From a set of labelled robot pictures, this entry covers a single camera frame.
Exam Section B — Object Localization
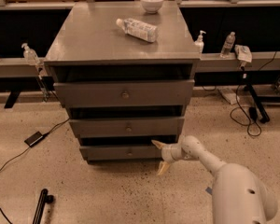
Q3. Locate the grey shelf rail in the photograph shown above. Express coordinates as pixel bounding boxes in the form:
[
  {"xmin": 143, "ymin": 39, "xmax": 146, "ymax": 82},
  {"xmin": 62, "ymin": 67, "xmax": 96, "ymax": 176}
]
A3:
[{"xmin": 0, "ymin": 51, "xmax": 280, "ymax": 78}]

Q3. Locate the grey bottom drawer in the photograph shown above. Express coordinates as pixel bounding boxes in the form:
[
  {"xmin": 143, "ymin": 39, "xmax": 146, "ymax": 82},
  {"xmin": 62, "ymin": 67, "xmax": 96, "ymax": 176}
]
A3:
[{"xmin": 79, "ymin": 145, "xmax": 161, "ymax": 161}]

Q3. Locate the black cable loop right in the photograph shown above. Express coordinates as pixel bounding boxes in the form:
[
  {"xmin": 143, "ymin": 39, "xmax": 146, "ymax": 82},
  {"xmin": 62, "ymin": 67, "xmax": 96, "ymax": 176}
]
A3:
[{"xmin": 229, "ymin": 50, "xmax": 279, "ymax": 138}]

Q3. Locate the white pump sanitizer bottle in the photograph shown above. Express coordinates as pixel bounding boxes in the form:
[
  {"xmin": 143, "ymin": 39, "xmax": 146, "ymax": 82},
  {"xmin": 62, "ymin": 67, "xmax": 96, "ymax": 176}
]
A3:
[{"xmin": 194, "ymin": 30, "xmax": 205, "ymax": 53}]

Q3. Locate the white plastic bag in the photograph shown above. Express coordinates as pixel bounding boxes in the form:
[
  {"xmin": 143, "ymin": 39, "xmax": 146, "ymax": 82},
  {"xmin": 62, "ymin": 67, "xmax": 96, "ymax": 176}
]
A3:
[{"xmin": 234, "ymin": 45, "xmax": 252, "ymax": 63}]

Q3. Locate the black adapter cable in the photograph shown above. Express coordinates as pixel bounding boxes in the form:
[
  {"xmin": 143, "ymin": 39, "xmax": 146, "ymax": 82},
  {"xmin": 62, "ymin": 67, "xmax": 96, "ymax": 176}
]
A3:
[{"xmin": 0, "ymin": 118, "xmax": 71, "ymax": 181}]

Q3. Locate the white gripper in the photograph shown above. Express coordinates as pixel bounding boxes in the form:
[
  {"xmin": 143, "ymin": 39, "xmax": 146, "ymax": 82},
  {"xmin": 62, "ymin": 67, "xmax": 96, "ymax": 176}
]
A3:
[{"xmin": 152, "ymin": 140, "xmax": 186, "ymax": 175}]

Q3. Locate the black table leg right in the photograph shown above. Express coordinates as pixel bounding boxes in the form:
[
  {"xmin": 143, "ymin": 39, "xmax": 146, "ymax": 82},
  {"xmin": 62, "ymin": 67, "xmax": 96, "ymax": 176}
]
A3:
[{"xmin": 244, "ymin": 74, "xmax": 270, "ymax": 123}]

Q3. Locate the grey top drawer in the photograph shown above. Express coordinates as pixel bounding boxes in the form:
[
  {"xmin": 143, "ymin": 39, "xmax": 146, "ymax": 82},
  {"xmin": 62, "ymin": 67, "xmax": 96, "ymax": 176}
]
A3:
[{"xmin": 54, "ymin": 80, "xmax": 193, "ymax": 108}]

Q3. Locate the grey drawer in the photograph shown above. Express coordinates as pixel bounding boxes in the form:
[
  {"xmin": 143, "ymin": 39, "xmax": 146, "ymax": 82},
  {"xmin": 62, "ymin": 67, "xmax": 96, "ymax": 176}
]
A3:
[
  {"xmin": 54, "ymin": 80, "xmax": 193, "ymax": 108},
  {"xmin": 70, "ymin": 117, "xmax": 184, "ymax": 138},
  {"xmin": 79, "ymin": 145, "xmax": 161, "ymax": 161}
]

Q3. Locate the black power adapter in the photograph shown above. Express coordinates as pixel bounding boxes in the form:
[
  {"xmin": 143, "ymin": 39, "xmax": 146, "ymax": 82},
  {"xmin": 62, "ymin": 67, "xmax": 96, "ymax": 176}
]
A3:
[{"xmin": 24, "ymin": 132, "xmax": 44, "ymax": 147}]

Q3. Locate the blue tape cross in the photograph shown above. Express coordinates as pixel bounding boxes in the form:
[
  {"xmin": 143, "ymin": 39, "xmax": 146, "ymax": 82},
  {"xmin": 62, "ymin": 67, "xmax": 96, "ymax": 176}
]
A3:
[{"xmin": 205, "ymin": 187, "xmax": 212, "ymax": 195}]

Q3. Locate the flat white paper pad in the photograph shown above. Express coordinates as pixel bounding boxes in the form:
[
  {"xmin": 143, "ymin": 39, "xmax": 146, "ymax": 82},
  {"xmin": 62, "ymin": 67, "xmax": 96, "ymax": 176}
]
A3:
[{"xmin": 218, "ymin": 88, "xmax": 238, "ymax": 105}]

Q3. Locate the black bracket left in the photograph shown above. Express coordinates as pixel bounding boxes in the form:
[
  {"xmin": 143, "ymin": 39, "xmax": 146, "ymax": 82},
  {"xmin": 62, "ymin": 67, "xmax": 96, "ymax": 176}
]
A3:
[{"xmin": 4, "ymin": 91, "xmax": 21, "ymax": 109}]

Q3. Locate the grey drawer cabinet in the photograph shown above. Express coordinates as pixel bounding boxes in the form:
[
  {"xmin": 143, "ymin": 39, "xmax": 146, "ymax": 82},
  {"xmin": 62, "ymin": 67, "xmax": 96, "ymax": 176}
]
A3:
[{"xmin": 43, "ymin": 1, "xmax": 201, "ymax": 164}]

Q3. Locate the lying clear water bottle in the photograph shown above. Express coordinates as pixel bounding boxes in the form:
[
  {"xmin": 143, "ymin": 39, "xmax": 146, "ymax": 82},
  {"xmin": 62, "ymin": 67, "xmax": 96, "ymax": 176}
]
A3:
[{"xmin": 116, "ymin": 18, "xmax": 158, "ymax": 43}]

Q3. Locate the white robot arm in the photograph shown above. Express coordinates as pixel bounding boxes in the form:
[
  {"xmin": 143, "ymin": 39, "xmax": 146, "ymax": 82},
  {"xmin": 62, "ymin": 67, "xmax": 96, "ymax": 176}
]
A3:
[{"xmin": 152, "ymin": 135, "xmax": 278, "ymax": 224}]

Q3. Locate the white bowl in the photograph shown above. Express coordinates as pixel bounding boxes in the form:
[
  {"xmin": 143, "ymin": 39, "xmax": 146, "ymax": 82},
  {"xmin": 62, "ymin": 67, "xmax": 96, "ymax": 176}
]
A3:
[{"xmin": 140, "ymin": 0, "xmax": 164, "ymax": 13}]

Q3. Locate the grey middle drawer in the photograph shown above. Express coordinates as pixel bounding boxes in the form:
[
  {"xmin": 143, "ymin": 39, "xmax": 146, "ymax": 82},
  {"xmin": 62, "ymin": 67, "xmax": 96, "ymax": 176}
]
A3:
[{"xmin": 70, "ymin": 117, "xmax": 184, "ymax": 138}]

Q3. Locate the clear pump bottle left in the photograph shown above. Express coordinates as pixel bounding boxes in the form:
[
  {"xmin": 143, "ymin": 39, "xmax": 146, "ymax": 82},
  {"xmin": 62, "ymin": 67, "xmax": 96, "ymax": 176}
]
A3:
[{"xmin": 21, "ymin": 43, "xmax": 41, "ymax": 65}]

